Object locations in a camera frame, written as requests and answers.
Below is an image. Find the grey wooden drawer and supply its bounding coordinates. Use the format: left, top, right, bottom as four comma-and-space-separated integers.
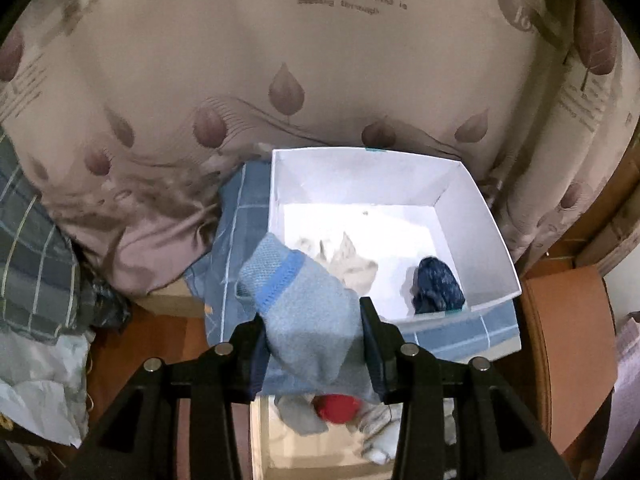
249, 390, 466, 480

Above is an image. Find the dark blue sock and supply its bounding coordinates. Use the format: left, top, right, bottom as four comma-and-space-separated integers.
410, 256, 467, 316

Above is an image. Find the brown cardboard box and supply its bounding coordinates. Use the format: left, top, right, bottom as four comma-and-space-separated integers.
132, 277, 211, 318

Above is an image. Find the white plastic bag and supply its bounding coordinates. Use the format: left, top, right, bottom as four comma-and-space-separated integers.
0, 330, 91, 448

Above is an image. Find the red sock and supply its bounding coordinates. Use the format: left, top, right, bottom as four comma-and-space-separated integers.
314, 394, 362, 424

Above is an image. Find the beige leaf print sheet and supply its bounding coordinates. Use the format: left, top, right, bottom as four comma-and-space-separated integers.
0, 0, 640, 301

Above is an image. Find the white cardboard box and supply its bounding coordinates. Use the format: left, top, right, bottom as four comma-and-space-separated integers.
267, 146, 523, 324

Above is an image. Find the beige white sock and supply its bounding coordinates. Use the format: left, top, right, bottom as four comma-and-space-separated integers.
295, 230, 381, 293

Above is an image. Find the blue checked cloth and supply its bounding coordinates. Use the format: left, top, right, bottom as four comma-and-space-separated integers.
182, 160, 523, 396

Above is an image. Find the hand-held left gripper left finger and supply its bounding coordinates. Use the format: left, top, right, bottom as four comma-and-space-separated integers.
60, 312, 273, 480

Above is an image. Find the plain grey underwear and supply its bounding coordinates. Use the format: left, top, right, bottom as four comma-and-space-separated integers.
277, 395, 328, 437

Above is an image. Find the pale pink bedding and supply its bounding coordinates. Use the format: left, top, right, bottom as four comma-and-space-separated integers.
597, 310, 640, 476

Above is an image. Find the light blue grey sock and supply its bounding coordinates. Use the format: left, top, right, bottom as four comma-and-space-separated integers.
235, 232, 383, 406

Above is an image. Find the grey plaid cloth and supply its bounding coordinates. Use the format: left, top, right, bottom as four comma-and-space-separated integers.
0, 130, 96, 346

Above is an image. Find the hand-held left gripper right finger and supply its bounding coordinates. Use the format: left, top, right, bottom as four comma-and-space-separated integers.
360, 296, 573, 480

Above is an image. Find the blue printed plastic packet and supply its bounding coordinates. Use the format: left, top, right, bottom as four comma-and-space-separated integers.
82, 267, 132, 331

